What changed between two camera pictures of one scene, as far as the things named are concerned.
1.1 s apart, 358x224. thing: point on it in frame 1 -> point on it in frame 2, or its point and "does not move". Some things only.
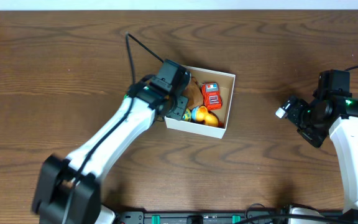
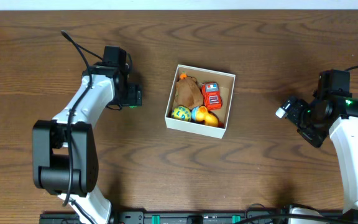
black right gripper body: (306, 120) does not move
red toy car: (212, 95) does not move
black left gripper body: (180, 107) -> (132, 95)
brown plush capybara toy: (194, 92) does not move
